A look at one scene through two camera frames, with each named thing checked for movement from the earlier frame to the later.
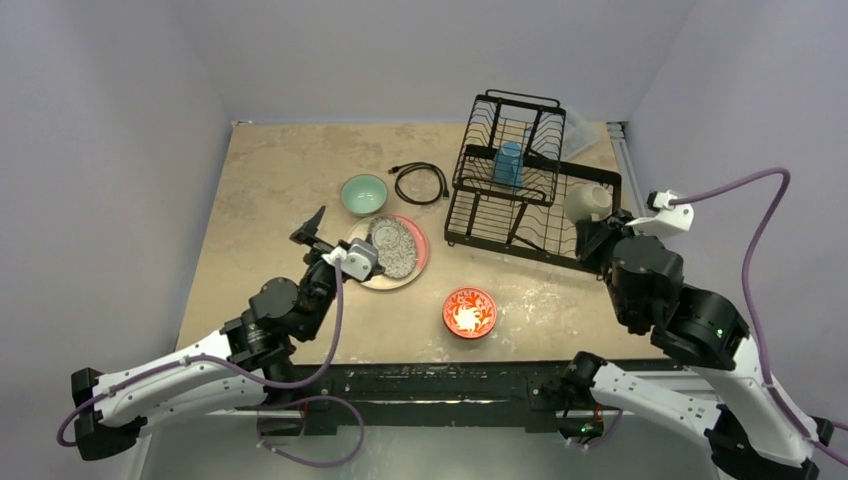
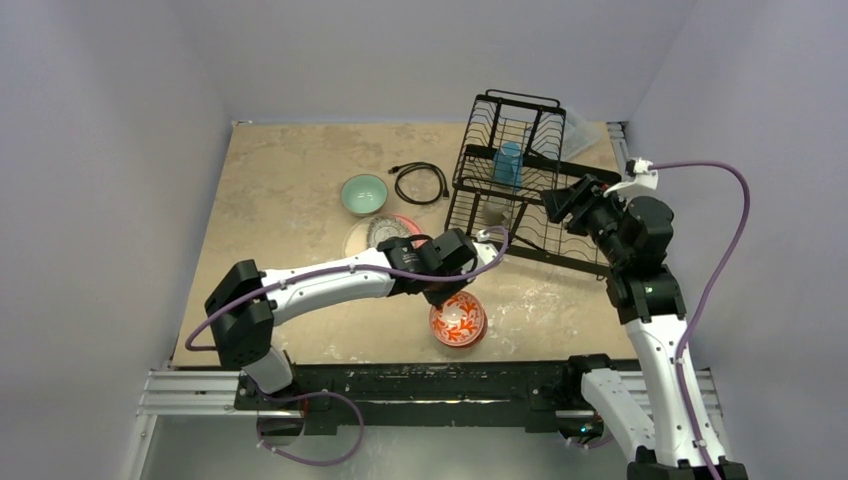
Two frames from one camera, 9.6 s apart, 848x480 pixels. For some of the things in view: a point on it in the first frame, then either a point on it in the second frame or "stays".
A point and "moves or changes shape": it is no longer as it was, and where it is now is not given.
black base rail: x=432 y=394 stays
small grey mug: x=587 y=200 moves or changes shape
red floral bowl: x=470 y=313 moves or changes shape
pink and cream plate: x=360 y=229 stays
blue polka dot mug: x=509 y=164 stays
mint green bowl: x=364 y=195 stays
